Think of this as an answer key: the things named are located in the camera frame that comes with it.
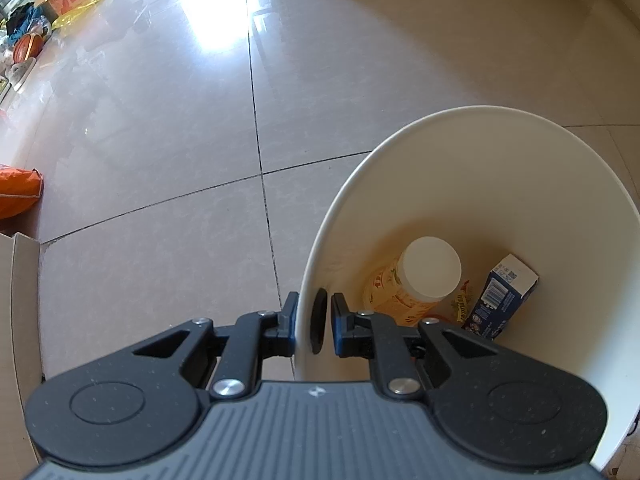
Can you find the orange fabric bag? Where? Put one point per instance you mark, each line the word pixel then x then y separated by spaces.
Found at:
pixel 17 190

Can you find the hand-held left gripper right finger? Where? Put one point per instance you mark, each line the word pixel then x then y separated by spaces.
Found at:
pixel 341 325

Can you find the blue drink carton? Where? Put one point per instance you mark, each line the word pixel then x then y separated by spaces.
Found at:
pixel 505 295

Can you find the white plastic trash bin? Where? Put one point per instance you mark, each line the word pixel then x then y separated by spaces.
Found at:
pixel 500 185

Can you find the yellow plastic bag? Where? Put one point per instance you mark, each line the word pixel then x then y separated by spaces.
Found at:
pixel 80 10

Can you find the yellow printed wrapper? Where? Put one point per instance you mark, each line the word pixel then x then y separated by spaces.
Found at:
pixel 464 301

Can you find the yellow printed paper cup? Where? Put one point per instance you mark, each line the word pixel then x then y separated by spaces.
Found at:
pixel 430 270

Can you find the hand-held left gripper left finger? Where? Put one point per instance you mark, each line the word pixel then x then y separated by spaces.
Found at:
pixel 287 317

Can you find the pile of dark clothes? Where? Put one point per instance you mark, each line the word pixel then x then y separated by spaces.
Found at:
pixel 25 22

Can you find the orange basketball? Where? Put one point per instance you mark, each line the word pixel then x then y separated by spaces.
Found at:
pixel 29 47

